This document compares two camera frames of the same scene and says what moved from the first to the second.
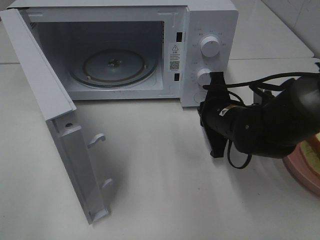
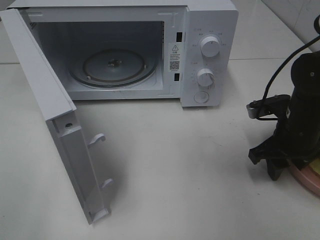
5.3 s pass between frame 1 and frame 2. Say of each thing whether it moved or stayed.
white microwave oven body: stayed
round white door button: stayed
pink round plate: stayed
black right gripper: moved
